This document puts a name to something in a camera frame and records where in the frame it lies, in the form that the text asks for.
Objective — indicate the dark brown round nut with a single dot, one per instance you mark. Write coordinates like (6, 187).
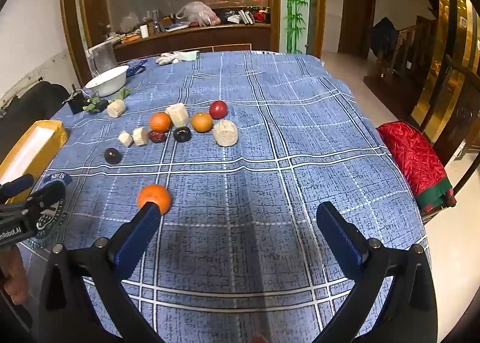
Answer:
(112, 156)

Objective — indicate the red apple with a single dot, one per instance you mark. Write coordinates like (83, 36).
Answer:
(218, 109)

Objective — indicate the green leafy vegetable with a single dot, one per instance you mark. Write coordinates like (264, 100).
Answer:
(122, 95)

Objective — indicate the red quilted cushion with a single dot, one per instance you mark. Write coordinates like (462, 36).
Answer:
(416, 163)

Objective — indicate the brown wooden door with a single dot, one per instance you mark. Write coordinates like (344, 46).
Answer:
(356, 20)

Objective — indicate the wooden counter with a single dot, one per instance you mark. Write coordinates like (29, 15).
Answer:
(195, 37)

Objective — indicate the clear glass pitcher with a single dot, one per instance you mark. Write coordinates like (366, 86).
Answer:
(102, 59)

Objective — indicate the black cup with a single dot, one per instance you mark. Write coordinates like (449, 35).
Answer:
(78, 102)

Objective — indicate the white enamel bowl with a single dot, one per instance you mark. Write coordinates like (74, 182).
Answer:
(107, 80)

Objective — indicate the orange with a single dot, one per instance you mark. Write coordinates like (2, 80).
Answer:
(201, 122)
(160, 122)
(155, 196)

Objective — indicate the pale green cloth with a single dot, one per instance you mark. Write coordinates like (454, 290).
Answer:
(191, 54)

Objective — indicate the small corn cob chunk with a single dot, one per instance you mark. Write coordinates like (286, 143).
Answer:
(125, 138)
(140, 136)

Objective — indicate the large round corn cob piece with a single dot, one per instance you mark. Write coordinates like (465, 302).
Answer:
(225, 133)

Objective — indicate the white work glove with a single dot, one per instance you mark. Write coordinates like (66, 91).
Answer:
(169, 58)

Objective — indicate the person's left hand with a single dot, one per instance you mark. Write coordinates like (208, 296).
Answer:
(17, 275)

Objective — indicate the yellow cardboard tray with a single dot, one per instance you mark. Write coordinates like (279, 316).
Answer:
(30, 152)

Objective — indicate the blue plaid tablecloth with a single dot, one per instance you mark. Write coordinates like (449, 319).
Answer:
(285, 140)

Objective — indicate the dark plum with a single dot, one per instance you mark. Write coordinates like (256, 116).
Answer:
(182, 134)

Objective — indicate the red date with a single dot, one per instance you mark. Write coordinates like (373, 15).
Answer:
(157, 136)

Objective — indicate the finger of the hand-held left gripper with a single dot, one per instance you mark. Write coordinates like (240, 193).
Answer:
(17, 185)

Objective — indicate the black leather chair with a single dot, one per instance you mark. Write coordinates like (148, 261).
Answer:
(30, 101)

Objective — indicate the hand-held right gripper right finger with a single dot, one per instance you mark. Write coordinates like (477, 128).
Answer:
(337, 238)

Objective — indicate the pink white plastic bag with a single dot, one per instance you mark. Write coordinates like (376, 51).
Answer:
(198, 13)

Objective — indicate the bamboo painted pillar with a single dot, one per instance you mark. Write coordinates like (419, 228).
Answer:
(298, 5)

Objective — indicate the dark jacket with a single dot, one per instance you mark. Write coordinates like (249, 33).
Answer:
(384, 37)

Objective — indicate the blue scissors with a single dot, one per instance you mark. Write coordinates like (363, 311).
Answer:
(135, 67)

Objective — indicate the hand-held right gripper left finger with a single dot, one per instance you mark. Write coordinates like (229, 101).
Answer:
(138, 232)

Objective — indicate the round beige cake on table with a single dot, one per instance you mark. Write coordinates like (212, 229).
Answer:
(116, 108)

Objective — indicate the beige pastry on table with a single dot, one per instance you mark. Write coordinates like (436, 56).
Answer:
(176, 114)

